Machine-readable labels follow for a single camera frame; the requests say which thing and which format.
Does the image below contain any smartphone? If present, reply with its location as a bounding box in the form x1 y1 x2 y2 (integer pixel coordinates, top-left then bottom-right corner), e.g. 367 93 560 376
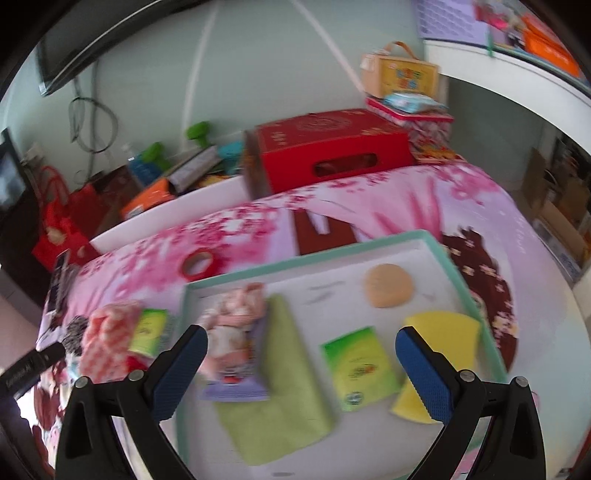
46 249 75 315

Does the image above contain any leopard print scrunchie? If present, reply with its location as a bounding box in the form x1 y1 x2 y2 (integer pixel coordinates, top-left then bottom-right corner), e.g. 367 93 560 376
60 316 95 356

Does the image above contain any teal-rimmed shallow cardboard box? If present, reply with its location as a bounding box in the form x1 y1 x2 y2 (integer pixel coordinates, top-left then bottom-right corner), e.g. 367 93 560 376
175 230 509 480

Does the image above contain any orange carton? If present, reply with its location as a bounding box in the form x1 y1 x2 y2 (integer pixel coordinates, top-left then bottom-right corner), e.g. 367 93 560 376
121 178 176 220

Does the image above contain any blue wipes packet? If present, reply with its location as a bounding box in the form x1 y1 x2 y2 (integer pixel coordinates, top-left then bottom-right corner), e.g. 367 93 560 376
383 91 448 114

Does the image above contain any red yellow printed packet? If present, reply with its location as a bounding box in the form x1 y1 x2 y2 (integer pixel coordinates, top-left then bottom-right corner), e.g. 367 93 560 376
411 138 465 164

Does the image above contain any red tape roll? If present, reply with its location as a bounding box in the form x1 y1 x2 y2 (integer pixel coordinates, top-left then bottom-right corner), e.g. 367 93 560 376
180 249 217 281

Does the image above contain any round orange sponge pad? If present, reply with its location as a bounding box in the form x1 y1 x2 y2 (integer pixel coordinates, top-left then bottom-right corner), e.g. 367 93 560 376
363 264 414 308

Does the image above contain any black television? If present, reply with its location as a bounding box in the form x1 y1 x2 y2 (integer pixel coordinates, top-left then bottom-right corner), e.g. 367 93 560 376
36 0 158 97

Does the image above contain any green tissue pack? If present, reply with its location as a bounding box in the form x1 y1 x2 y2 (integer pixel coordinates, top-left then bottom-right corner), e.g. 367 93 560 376
322 326 402 412
128 308 168 357

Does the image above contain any black white carton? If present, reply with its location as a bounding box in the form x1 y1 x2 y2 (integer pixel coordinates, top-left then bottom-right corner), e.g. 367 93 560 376
166 145 220 195

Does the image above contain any orange flat box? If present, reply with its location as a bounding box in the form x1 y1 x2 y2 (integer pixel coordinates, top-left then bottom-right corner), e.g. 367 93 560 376
524 14 581 78

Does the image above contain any brown cardboard box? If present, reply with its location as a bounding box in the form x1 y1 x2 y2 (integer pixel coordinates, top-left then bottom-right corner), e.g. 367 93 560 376
522 148 591 241

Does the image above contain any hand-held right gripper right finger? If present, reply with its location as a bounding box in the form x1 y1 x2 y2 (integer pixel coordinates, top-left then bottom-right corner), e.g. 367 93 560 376
394 326 548 480

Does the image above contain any white desk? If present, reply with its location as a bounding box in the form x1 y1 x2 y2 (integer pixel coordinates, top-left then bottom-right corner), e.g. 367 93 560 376
422 37 591 153

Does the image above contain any dark red cardboard box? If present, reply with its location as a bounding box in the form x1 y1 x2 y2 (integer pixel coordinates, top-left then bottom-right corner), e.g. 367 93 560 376
85 166 139 217

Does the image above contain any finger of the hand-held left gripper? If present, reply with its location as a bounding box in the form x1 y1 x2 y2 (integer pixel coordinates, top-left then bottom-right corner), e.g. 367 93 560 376
34 342 68 367

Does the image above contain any white storage bin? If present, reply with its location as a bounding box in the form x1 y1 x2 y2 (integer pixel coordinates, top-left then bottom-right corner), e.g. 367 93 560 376
88 173 252 254

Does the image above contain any large red gift box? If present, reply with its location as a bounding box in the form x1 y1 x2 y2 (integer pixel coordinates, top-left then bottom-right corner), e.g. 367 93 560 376
243 108 416 199

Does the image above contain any light green cloth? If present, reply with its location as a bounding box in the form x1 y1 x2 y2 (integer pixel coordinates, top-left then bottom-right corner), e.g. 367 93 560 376
217 295 334 466

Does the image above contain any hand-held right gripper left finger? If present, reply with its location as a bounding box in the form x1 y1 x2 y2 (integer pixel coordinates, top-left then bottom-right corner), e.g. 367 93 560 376
54 324 209 480

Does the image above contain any yellow carry case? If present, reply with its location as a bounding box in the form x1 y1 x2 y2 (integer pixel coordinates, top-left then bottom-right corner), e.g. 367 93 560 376
360 41 439 100

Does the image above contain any purple pegboard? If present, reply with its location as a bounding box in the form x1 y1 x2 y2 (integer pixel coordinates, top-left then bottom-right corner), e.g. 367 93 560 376
411 0 490 47

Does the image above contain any white blue printed carton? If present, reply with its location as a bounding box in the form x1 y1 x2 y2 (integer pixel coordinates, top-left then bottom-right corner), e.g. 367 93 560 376
533 217 585 282

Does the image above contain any red gift bag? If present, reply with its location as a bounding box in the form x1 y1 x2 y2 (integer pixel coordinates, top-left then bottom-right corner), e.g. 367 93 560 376
31 166 100 273

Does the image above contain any pink white fluffy towel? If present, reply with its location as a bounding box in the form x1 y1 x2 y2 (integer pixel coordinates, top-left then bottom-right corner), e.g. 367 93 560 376
78 302 144 384

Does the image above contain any pink fabric hair tie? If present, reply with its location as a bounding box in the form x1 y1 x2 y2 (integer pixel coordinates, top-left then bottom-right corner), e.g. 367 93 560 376
198 282 267 384

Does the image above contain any red white patterned box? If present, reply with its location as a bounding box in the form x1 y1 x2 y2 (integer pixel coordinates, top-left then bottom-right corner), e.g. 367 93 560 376
365 96 455 153

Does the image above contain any blue water bottle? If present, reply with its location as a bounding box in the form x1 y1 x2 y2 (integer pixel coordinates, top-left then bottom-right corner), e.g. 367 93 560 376
121 144 146 181

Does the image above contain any purple tissue packet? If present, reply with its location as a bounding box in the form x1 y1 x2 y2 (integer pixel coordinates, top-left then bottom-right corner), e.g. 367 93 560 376
201 318 271 401

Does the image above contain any black cable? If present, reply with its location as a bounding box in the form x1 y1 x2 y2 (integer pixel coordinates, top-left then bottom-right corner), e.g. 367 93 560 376
68 65 118 155

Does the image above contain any teal plastic container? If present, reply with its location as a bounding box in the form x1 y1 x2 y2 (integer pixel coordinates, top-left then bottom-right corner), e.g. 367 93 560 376
217 142 245 174

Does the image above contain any yellow sponge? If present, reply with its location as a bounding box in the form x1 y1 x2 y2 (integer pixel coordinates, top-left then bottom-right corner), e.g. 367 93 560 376
392 311 482 424

